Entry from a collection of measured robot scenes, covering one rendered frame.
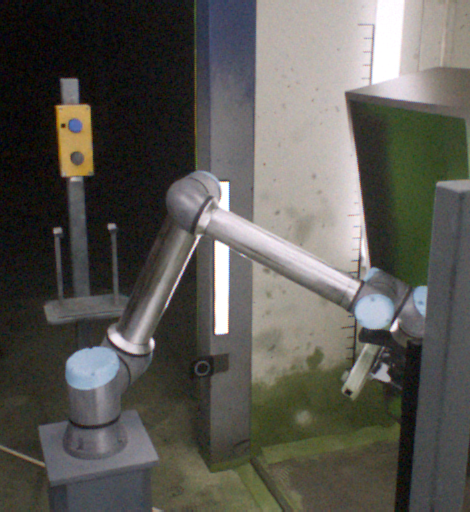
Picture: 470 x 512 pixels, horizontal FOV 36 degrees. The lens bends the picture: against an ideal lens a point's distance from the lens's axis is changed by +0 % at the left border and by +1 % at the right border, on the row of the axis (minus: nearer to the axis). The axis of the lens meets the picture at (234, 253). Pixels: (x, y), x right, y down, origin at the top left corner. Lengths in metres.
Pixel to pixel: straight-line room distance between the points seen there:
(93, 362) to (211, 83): 1.14
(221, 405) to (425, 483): 2.17
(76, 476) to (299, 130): 1.53
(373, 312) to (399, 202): 0.79
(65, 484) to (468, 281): 1.51
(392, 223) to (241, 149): 0.65
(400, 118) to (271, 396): 1.34
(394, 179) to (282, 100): 0.59
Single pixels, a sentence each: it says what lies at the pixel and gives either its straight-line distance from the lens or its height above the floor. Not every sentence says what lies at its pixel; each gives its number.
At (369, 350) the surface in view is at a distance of 2.24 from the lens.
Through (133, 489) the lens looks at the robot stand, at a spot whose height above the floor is 0.55.
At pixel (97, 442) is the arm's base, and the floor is 0.69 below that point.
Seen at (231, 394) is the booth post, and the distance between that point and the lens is 3.11.
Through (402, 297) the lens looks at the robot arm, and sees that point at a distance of 1.96.
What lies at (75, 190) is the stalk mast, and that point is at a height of 1.23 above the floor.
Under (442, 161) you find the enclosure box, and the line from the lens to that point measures 2.61.
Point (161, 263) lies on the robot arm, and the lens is 2.09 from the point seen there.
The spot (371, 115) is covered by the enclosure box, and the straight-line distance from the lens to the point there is 2.42.
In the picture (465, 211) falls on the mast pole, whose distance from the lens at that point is 0.85.
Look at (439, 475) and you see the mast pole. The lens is 0.98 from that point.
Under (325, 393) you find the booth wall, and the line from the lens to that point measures 3.30.
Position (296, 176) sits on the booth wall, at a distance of 2.90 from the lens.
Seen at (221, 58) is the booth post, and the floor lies 1.72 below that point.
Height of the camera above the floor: 1.80
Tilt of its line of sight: 17 degrees down
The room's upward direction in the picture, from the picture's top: straight up
